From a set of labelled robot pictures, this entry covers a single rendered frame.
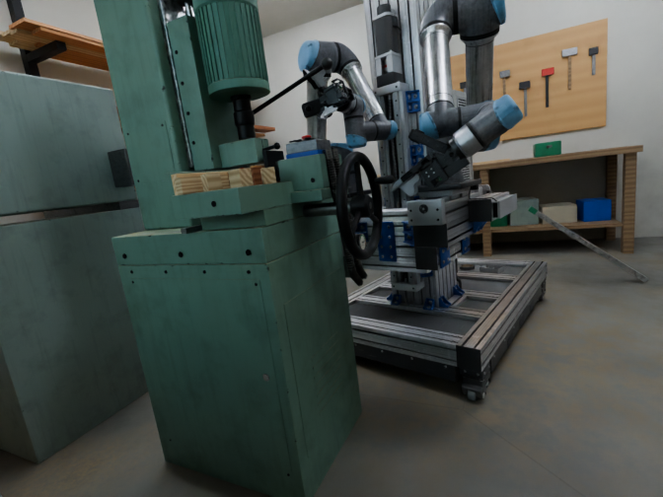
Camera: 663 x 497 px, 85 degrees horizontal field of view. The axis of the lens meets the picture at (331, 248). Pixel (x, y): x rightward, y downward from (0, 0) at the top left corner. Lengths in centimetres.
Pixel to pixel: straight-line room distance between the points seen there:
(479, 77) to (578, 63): 294
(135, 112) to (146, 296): 56
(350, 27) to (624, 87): 272
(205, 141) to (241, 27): 32
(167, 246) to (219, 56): 53
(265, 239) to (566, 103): 368
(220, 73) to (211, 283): 57
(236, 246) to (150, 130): 50
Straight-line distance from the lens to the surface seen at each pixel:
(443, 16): 132
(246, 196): 85
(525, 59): 429
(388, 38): 176
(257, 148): 111
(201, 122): 118
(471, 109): 109
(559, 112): 424
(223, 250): 97
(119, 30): 138
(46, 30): 316
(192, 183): 96
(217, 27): 116
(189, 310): 112
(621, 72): 436
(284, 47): 507
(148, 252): 119
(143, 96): 130
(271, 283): 91
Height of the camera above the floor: 89
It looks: 11 degrees down
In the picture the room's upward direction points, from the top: 7 degrees counter-clockwise
